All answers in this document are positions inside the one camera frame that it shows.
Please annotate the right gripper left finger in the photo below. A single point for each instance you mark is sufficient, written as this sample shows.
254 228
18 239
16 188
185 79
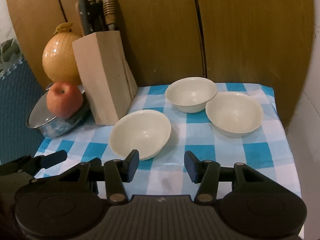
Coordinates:
116 173

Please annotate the wooden knife block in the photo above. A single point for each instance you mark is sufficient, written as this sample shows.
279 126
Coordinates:
108 82

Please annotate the large cream bowl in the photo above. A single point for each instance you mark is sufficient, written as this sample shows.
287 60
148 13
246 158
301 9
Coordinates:
146 131

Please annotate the brown knife handle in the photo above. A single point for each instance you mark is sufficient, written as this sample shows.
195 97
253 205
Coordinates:
79 18

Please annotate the wooden cabinet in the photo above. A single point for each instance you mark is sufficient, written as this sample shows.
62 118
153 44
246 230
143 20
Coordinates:
247 41

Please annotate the yellow pomelo in net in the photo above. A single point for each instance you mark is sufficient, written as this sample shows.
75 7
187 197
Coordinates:
58 59

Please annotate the red apple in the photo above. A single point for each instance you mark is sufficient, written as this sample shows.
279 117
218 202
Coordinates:
64 99

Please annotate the blue foam mat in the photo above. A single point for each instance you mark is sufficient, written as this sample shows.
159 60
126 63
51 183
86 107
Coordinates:
19 92

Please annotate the steel pot with lid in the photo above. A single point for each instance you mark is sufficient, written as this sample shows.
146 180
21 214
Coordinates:
40 118

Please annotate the black knife handle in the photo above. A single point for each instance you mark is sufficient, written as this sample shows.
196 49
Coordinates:
92 16

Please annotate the ribbed wooden knife handle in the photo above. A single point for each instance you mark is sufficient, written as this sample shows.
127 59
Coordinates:
110 14

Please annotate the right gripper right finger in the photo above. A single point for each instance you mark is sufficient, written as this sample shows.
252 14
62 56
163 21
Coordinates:
205 173

